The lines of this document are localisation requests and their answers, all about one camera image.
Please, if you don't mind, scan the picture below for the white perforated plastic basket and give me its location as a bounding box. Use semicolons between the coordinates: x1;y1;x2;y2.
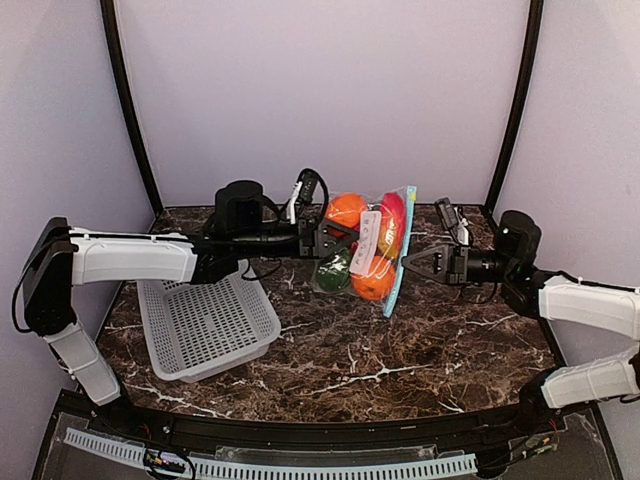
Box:
136;260;281;383

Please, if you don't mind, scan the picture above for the green fake vegetable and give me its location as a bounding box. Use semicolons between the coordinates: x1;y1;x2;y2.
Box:
315;250;351;293

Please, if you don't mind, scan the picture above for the left black frame post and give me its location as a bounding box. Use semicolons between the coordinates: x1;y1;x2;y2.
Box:
99;0;164;218

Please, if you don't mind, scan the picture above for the orange fake fruit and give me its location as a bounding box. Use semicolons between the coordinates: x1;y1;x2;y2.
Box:
325;193;368;229
351;256;396;302

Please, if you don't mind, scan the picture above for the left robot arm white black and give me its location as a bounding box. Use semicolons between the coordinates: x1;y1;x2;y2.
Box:
11;170;360;436

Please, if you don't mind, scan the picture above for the white slotted cable duct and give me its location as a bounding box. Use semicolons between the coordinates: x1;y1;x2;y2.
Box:
64;427;478;479

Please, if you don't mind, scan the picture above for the black front rail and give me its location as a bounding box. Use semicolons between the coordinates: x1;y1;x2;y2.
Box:
59;389;596;454

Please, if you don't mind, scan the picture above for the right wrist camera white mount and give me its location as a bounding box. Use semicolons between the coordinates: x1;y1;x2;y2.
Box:
435;197;474;247

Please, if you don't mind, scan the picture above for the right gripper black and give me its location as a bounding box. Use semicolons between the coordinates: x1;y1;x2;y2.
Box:
402;242;516;286

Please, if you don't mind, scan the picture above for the right black frame post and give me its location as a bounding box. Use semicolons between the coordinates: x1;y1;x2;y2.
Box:
482;0;544;219

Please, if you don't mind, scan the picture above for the black frame post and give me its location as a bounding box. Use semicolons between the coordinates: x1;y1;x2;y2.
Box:
482;0;544;219
99;0;164;218

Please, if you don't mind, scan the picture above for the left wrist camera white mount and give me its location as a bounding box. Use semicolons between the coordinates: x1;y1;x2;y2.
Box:
284;168;319;225

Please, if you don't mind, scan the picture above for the clear zip top bag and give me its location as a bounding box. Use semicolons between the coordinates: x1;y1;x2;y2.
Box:
312;185;417;318

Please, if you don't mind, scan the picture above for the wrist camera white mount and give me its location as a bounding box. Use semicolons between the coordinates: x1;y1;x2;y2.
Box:
435;197;474;247
284;168;319;225

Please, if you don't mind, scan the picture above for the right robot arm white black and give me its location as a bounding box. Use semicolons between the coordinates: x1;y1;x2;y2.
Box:
402;210;639;434

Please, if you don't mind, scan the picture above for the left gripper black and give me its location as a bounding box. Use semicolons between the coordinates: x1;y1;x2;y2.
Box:
234;214;359;259

